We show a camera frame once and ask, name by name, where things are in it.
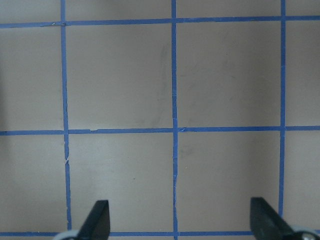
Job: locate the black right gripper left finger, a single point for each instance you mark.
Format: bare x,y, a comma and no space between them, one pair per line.
96,226

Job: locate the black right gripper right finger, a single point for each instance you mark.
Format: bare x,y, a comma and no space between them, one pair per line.
267,224

